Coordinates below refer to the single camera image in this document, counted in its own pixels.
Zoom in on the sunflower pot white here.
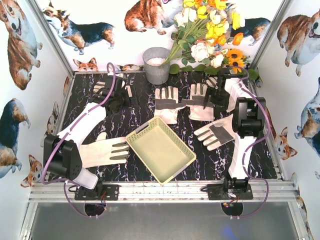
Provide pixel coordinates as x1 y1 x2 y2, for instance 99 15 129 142
222 48 250 75

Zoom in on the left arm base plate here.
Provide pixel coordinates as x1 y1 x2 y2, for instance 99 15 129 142
74 184 120 201

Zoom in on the pale green storage basket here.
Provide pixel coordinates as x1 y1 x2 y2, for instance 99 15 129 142
125 116 197 186

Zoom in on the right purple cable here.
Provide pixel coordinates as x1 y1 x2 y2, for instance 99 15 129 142
224 66 273 219

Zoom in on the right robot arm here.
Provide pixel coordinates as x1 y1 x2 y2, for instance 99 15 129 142
195 78 266 180

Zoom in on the white grey-palm glove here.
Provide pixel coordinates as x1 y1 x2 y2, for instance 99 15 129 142
181 83 214 122

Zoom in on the grey bucket with gravel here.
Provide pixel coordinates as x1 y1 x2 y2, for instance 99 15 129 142
142 47 170 85

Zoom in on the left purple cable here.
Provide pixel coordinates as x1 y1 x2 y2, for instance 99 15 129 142
41 62 118 219

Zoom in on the artificial flower bouquet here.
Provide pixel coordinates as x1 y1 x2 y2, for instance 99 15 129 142
162 0 246 68

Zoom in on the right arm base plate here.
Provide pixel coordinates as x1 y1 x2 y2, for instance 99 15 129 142
207 177 254 200

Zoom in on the purple cable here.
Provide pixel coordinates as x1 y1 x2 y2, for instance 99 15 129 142
41 62 118 219
224 66 273 219

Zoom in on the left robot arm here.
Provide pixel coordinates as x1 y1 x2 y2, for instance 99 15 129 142
41 77 134 190

